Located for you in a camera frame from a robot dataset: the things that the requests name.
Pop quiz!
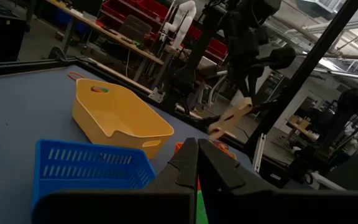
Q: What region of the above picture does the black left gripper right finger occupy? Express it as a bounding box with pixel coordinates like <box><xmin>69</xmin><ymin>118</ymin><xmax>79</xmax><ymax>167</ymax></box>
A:
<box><xmin>197</xmin><ymin>138</ymin><xmax>358</xmax><ymax>224</ymax></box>

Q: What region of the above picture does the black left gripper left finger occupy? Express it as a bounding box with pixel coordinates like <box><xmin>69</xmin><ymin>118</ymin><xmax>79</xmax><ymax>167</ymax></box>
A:
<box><xmin>31</xmin><ymin>138</ymin><xmax>200</xmax><ymax>224</ymax></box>

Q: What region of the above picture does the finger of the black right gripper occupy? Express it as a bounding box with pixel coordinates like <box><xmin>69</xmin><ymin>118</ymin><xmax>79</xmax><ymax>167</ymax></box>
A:
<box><xmin>248</xmin><ymin>68</ymin><xmax>260</xmax><ymax>100</ymax></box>
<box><xmin>237</xmin><ymin>68</ymin><xmax>250</xmax><ymax>98</ymax></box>

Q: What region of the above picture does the red rubber band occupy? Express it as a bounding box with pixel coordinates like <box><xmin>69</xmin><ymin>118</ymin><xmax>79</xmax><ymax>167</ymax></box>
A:
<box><xmin>67</xmin><ymin>71</ymin><xmax>86</xmax><ymax>82</ymax></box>

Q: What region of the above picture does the red storage bin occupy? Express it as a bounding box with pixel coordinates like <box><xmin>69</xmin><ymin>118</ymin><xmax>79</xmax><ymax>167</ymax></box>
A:
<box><xmin>206</xmin><ymin>37</ymin><xmax>229</xmax><ymax>62</ymax></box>
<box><xmin>135</xmin><ymin>0</ymin><xmax>170</xmax><ymax>22</ymax></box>

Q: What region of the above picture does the blue slotted plastic basket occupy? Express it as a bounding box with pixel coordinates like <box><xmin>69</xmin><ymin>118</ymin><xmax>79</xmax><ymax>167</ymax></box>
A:
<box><xmin>31</xmin><ymin>139</ymin><xmax>157</xmax><ymax>218</ymax></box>

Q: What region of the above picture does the small wooden table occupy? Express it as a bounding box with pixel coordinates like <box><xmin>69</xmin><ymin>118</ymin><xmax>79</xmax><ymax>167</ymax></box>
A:
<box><xmin>286</xmin><ymin>114</ymin><xmax>320</xmax><ymax>141</ymax></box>

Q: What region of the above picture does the green slotted plastic basket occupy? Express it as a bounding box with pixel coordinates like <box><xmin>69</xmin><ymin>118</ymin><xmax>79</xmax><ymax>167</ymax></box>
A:
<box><xmin>196</xmin><ymin>190</ymin><xmax>209</xmax><ymax>224</ymax></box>

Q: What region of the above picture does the yellow plastic basket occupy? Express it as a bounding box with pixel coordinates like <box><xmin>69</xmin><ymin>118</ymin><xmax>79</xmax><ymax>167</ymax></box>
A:
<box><xmin>71</xmin><ymin>78</ymin><xmax>175</xmax><ymax>160</ymax></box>

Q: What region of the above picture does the dark grey crate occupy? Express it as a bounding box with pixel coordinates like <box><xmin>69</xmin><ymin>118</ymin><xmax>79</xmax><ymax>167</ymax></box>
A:
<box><xmin>118</xmin><ymin>14</ymin><xmax>154</xmax><ymax>44</ymax></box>

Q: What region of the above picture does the long wooden workbench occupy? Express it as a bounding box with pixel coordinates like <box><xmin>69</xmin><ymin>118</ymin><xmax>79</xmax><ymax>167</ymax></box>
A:
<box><xmin>47</xmin><ymin>0</ymin><xmax>186</xmax><ymax>82</ymax></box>

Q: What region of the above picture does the blue storage bin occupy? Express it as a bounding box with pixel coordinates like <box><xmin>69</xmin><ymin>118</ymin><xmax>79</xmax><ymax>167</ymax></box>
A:
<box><xmin>54</xmin><ymin>7</ymin><xmax>90</xmax><ymax>34</ymax></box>

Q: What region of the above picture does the black aluminium rig frame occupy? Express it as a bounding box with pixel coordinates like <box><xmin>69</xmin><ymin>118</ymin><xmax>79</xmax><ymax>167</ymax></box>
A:
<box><xmin>0</xmin><ymin>0</ymin><xmax>358</xmax><ymax>175</ymax></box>

